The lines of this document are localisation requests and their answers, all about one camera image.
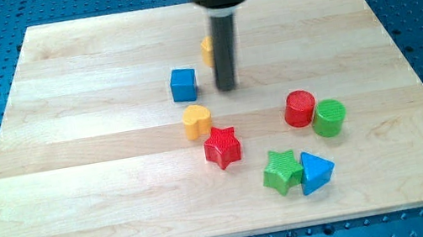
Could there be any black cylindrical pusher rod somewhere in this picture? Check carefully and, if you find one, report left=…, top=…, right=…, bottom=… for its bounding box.
left=209, top=14, right=236, bottom=92

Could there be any blue cube block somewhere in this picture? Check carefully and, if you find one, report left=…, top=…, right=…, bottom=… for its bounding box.
left=170, top=68, right=198, bottom=103

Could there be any wooden board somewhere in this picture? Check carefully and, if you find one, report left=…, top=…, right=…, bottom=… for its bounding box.
left=0, top=0, right=423, bottom=237

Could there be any yellow block behind rod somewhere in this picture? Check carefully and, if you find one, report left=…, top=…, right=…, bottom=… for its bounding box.
left=200, top=35, right=214, bottom=67

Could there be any yellow heart block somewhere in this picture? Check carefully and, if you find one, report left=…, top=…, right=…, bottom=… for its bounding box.
left=182, top=105, right=212, bottom=140

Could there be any red cylinder block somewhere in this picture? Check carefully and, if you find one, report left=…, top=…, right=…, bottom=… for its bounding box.
left=284, top=90, right=316, bottom=128

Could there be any red star block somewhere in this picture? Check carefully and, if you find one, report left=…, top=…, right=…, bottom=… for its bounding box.
left=203, top=127, right=242, bottom=170

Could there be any green cylinder block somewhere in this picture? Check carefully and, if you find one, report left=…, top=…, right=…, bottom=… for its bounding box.
left=312, top=98, right=346, bottom=138

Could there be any green star block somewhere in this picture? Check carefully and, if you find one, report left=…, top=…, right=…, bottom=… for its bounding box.
left=262, top=150, right=304, bottom=197

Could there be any blue triangle block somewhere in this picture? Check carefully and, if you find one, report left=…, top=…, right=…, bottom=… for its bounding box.
left=299, top=151, right=335, bottom=196

